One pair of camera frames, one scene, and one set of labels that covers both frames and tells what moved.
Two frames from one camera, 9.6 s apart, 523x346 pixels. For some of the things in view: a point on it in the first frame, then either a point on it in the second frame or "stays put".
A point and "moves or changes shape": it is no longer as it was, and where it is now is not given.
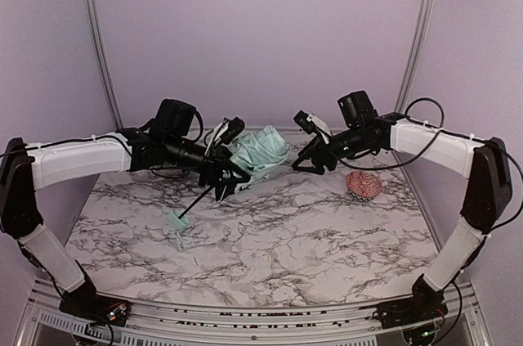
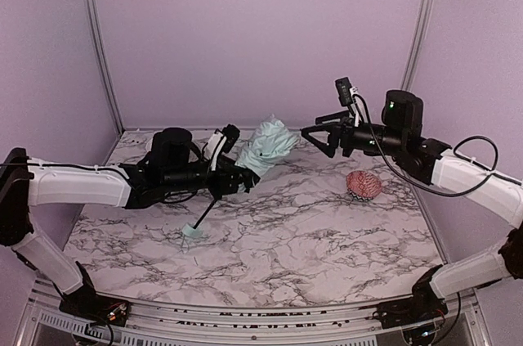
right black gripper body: x=322 y=154 -> x=335 y=140
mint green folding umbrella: x=261 y=150 moves or changes shape
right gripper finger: x=314 y=143 -> x=333 y=117
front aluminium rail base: x=464 y=322 stays put
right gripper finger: x=301 y=157 -> x=333 y=137
